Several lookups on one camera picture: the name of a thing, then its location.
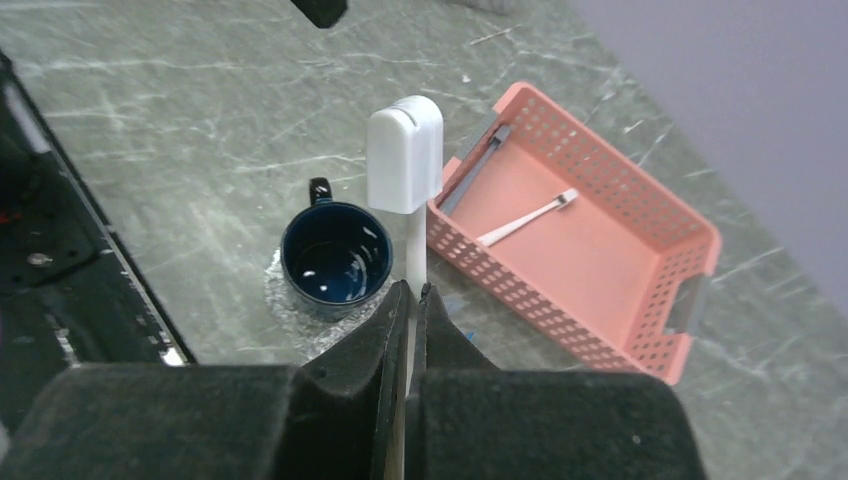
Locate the clear textured oval tray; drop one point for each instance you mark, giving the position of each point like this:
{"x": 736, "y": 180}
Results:
{"x": 305, "y": 332}

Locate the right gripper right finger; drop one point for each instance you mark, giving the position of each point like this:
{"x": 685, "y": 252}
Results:
{"x": 468, "y": 419}

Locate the white toothbrush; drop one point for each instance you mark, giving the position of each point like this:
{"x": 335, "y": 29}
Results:
{"x": 404, "y": 158}
{"x": 561, "y": 201}

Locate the pink plastic basket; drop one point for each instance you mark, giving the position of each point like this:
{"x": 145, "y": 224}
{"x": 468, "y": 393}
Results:
{"x": 617, "y": 277}

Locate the dark blue mug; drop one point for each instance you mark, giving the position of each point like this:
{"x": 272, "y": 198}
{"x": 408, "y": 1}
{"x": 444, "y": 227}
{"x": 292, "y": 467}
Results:
{"x": 335, "y": 255}

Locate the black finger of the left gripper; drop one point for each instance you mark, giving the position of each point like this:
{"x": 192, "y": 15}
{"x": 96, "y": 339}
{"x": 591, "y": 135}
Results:
{"x": 324, "y": 14}

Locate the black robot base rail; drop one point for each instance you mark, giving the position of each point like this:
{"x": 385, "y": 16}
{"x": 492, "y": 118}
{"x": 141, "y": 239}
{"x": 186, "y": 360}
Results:
{"x": 70, "y": 291}

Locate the grey toothbrush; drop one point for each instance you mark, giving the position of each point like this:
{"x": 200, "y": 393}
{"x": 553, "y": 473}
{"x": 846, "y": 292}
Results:
{"x": 456, "y": 195}

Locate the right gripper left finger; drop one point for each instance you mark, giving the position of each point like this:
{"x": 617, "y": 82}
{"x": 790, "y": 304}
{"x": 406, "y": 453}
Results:
{"x": 332, "y": 418}

